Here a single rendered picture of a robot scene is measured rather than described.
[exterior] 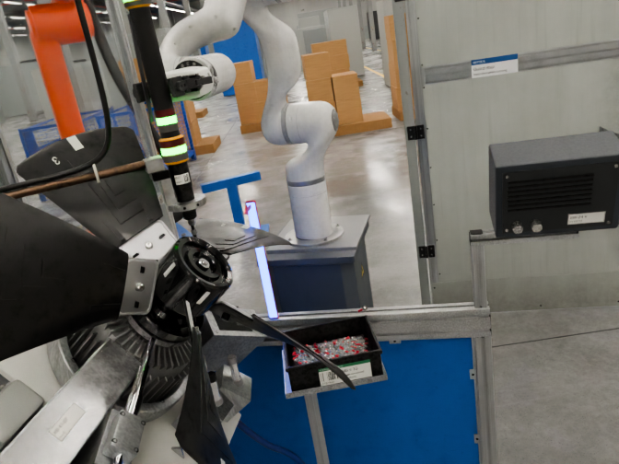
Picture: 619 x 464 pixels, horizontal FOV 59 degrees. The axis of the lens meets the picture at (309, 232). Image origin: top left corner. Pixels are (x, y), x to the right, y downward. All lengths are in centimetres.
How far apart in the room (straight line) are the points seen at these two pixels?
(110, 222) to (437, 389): 96
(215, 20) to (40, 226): 64
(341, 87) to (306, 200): 694
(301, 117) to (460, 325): 72
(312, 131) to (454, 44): 123
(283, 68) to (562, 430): 169
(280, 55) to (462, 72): 130
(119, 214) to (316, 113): 76
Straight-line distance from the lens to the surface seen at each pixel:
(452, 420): 163
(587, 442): 238
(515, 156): 127
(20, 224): 82
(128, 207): 103
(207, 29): 128
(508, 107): 275
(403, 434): 166
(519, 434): 238
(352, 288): 169
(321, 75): 854
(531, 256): 299
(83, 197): 105
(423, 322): 143
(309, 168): 164
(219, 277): 95
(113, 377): 93
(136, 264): 91
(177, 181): 100
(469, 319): 143
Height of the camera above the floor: 156
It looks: 20 degrees down
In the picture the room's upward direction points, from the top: 10 degrees counter-clockwise
